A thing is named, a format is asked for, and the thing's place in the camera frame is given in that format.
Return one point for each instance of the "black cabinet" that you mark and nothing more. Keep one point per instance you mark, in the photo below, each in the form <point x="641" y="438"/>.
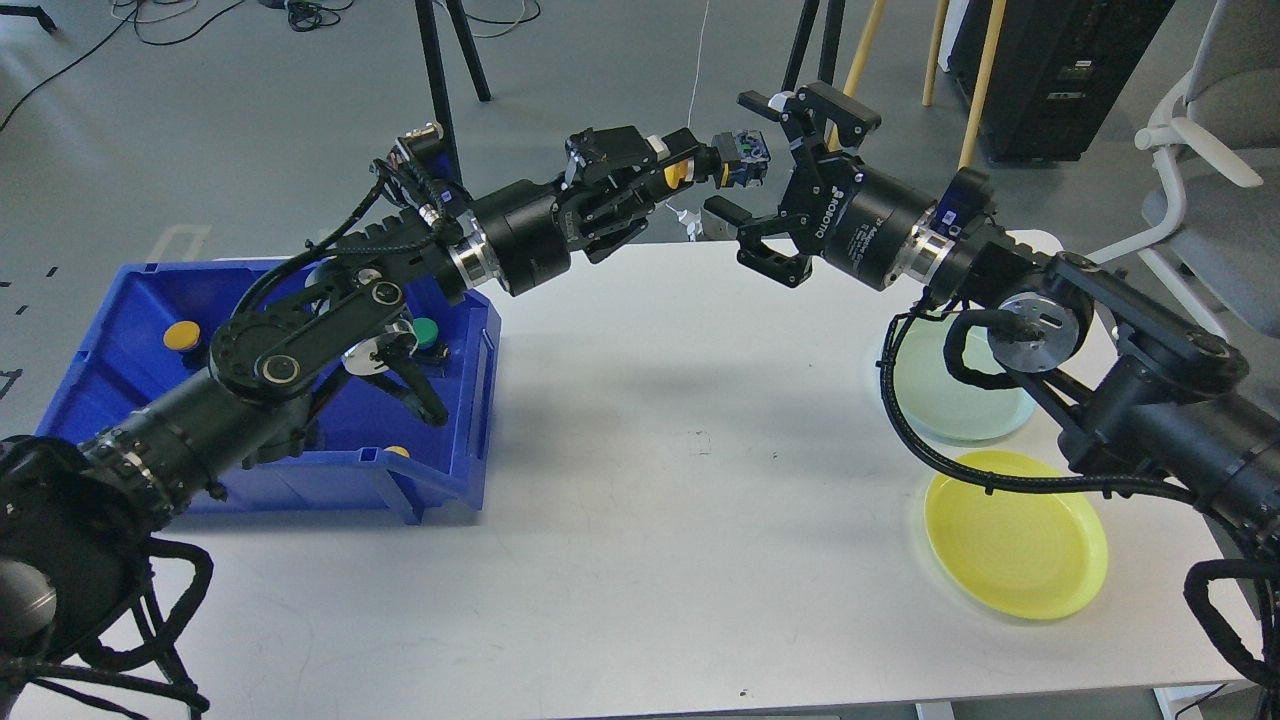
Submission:
<point x="1057" y="71"/>

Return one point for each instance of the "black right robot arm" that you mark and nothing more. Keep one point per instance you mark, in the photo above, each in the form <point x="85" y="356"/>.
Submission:
<point x="1146" y="402"/>

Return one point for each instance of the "grey office chair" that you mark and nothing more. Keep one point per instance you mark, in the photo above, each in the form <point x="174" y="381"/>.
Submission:
<point x="1212" y="220"/>

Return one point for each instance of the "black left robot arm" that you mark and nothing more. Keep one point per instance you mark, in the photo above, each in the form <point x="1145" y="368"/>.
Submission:
<point x="91" y="594"/>

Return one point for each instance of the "green button upper right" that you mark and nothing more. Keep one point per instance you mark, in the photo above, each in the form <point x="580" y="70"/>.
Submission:
<point x="432" y="355"/>

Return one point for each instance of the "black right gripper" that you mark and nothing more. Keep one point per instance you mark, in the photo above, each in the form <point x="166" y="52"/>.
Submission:
<point x="835" y="208"/>

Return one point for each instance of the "black tripod left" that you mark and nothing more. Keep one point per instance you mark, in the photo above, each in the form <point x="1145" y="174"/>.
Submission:
<point x="432" y="50"/>

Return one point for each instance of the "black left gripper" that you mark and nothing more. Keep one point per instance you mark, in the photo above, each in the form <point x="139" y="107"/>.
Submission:
<point x="598" y="204"/>

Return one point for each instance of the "blue plastic bin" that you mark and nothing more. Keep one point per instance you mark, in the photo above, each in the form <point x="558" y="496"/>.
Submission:
<point x="122" y="364"/>

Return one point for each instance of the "yellow plate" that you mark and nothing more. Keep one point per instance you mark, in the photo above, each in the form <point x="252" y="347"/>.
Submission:
<point x="1033" y="557"/>

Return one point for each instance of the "yellow button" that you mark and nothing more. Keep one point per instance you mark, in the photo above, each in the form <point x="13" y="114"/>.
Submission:
<point x="185" y="338"/>
<point x="745" y="157"/>

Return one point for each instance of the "light green plate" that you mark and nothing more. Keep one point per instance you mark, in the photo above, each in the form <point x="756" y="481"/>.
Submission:
<point x="944" y="410"/>

